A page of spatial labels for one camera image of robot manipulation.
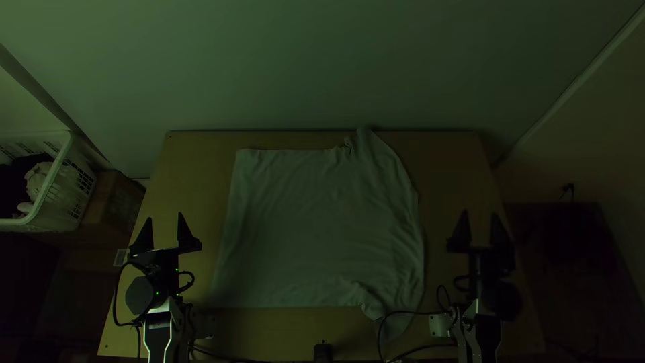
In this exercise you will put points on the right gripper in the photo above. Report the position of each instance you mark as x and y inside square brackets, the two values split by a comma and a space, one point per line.
[481, 262]

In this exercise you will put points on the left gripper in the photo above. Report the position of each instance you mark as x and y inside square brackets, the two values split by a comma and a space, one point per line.
[161, 257]

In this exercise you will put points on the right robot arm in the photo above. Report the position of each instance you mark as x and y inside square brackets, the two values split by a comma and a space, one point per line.
[478, 327]

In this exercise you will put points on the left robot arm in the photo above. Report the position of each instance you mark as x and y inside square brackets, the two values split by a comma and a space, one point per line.
[157, 322]

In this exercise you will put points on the white t-shirt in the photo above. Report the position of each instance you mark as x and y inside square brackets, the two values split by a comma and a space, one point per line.
[322, 227]

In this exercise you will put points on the brown cardboard box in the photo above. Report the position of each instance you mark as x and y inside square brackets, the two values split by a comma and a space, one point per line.
[116, 201]

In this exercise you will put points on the white laundry basket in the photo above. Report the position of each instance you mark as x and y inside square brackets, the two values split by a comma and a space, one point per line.
[65, 191]

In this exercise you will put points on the heap of clothes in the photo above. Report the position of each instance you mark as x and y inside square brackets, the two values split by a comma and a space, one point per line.
[30, 184]

